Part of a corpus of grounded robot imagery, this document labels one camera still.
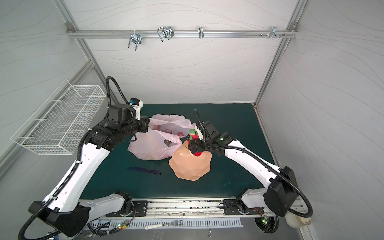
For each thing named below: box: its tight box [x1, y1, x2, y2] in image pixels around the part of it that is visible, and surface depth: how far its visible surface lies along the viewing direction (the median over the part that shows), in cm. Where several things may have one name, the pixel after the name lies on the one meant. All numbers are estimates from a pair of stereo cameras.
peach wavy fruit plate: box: [168, 140, 212, 182], surface depth 88 cm
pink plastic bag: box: [128, 114, 197, 161], surface depth 82 cm
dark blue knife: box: [126, 167, 162, 175], surface depth 88 cm
